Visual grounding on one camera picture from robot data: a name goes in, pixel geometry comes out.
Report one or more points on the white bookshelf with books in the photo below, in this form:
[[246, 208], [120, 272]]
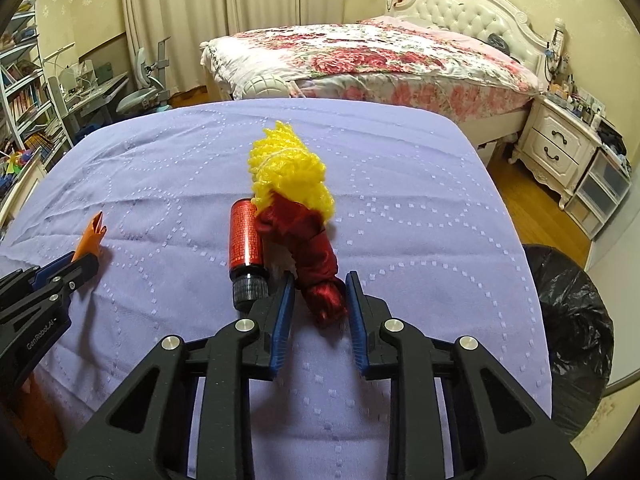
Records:
[[25, 100]]

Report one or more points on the black trash bag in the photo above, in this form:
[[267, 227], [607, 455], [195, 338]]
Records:
[[570, 335]]

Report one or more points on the white low cabinet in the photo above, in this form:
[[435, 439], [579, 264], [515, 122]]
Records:
[[20, 195]]

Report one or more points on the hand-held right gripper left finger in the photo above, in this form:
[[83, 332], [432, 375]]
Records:
[[282, 320]]

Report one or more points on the grey study desk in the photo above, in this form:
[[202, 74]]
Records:
[[95, 92]]

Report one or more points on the colourful toys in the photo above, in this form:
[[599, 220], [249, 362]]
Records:
[[15, 162]]

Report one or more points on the white desk lamp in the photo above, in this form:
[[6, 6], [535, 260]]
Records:
[[57, 57]]

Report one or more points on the dark red cloth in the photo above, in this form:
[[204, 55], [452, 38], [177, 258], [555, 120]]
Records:
[[310, 250]]

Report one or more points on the purple dotted blanket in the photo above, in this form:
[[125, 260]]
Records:
[[425, 210]]

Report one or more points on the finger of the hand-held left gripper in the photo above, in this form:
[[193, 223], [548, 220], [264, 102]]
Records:
[[70, 280], [17, 287]]

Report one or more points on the red bottle with black cap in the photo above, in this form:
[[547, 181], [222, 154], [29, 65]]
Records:
[[245, 235]]

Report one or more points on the beige curtains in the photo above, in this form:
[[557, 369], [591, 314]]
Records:
[[200, 20]]

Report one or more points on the grey desk chair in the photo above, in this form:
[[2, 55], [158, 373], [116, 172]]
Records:
[[142, 95]]

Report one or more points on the group of bottles on nightstand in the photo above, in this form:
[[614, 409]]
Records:
[[575, 100]]

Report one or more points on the floral quilt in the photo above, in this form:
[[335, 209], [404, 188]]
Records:
[[380, 55]]

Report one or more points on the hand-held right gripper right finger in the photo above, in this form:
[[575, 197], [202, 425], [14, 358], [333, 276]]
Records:
[[356, 320]]

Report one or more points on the dark clothing pile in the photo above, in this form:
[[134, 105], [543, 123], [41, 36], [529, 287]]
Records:
[[612, 145]]

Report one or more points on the white tufted bed headboard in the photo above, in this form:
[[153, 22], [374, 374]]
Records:
[[470, 10]]

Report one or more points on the yellow foam net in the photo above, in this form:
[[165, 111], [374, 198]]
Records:
[[285, 170]]

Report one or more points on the plastic drawer unit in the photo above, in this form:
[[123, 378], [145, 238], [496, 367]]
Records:
[[602, 195]]

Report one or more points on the white nightstand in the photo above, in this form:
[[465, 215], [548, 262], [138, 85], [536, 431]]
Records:
[[552, 150]]

